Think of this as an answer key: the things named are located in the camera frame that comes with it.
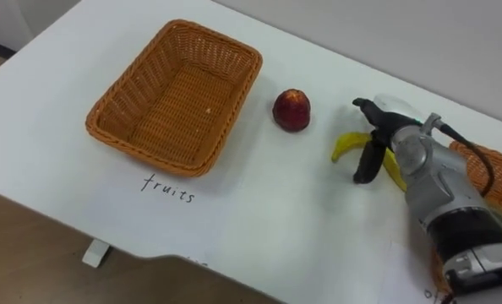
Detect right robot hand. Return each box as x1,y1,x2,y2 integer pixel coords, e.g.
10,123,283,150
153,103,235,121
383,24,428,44
352,94,428,185

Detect yellow banana soft toy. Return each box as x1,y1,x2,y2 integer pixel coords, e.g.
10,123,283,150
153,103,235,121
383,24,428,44
330,132,408,193

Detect red apple soft toy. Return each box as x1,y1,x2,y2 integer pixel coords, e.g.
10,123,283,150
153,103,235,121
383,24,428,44
271,88,312,133

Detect orange wicker basket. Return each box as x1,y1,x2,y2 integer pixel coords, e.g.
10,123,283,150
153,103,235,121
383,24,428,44
85,19,264,178
429,140,502,295

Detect white desk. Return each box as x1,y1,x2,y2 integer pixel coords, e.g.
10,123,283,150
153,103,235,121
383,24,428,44
0,0,502,304

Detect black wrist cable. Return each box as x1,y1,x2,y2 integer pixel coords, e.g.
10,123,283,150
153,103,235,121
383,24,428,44
439,122,496,198

